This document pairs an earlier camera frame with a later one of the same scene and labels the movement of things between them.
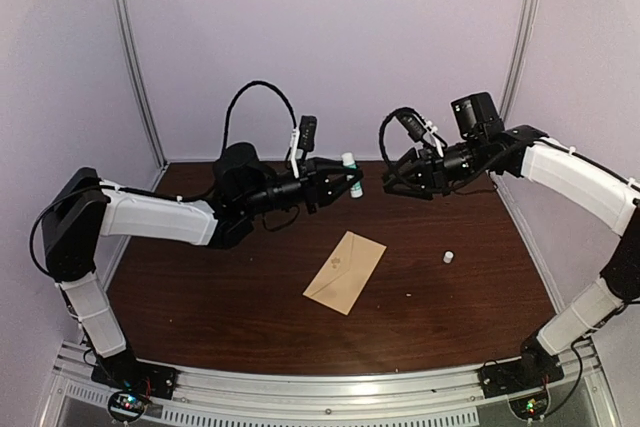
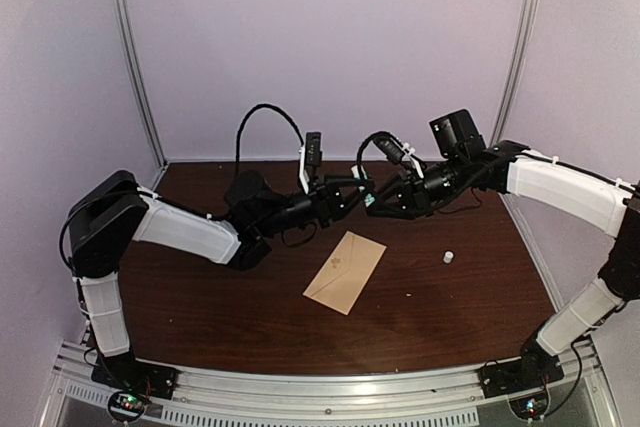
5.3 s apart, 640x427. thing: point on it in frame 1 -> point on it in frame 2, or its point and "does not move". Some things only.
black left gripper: (314, 181) -> (330, 202)
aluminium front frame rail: (439, 398) does not move
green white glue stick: (348, 159) -> (369, 198)
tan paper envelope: (344, 274) does not move
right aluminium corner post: (529, 7) does not move
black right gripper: (432, 172) -> (413, 195)
